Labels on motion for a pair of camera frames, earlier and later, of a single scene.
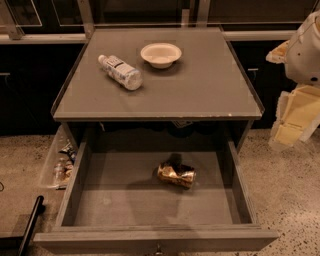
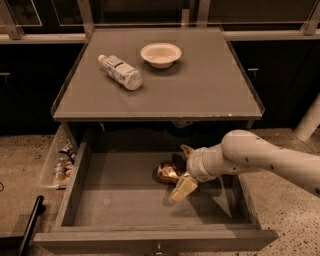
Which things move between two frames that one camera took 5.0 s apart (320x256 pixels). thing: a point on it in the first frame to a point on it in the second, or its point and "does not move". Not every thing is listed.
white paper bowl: (161, 54) does not move
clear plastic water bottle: (129, 76) does not move
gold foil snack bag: (181, 175) does not move
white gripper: (304, 55) to (195, 165)
